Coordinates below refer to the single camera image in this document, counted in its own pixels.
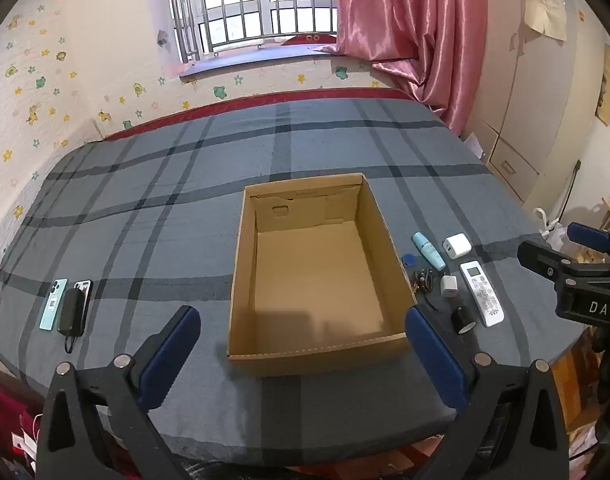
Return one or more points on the purple window sill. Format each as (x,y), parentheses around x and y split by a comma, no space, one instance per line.
(245,60)

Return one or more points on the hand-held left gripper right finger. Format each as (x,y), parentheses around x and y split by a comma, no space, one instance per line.
(435,360)

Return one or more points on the red cloth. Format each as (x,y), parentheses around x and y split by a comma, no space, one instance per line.
(5,410)

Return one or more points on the teal bottle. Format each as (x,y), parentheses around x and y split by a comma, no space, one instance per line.
(430,252)

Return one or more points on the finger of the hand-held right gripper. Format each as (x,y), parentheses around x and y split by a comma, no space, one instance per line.
(590,235)
(540,257)

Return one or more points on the blue key fob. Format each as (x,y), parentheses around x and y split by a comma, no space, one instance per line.
(410,259)

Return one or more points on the yellow wall poster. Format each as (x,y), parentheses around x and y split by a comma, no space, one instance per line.
(607,85)

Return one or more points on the beige paper sheet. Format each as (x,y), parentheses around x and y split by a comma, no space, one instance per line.
(545,7)

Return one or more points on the grey wall fixture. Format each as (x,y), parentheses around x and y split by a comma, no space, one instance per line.
(162,37)

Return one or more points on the small white charger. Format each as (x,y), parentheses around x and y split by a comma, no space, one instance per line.
(449,286)

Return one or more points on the white bag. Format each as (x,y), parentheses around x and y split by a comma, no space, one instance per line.
(552,232)

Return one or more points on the cardboard box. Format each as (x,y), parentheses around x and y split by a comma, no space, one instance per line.
(310,270)

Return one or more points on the black power bank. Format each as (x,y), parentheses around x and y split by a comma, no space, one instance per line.
(72,312)

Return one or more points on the beige wardrobe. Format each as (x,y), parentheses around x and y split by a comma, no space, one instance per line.
(535,110)

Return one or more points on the white remote control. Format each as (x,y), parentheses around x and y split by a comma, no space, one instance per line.
(482,295)

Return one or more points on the teal phone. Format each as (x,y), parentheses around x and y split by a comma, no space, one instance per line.
(52,305)

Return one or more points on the black-cased phone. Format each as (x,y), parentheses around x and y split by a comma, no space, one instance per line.
(85,286)

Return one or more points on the large white charger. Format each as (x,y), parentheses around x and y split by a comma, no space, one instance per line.
(457,246)

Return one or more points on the pink curtain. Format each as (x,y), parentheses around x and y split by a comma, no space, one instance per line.
(410,25)

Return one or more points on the black cylinder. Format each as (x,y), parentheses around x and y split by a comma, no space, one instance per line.
(463,319)

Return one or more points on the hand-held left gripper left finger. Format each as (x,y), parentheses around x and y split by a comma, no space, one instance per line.
(170,355)

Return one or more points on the dark key bunch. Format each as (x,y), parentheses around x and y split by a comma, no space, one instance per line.
(423,280)

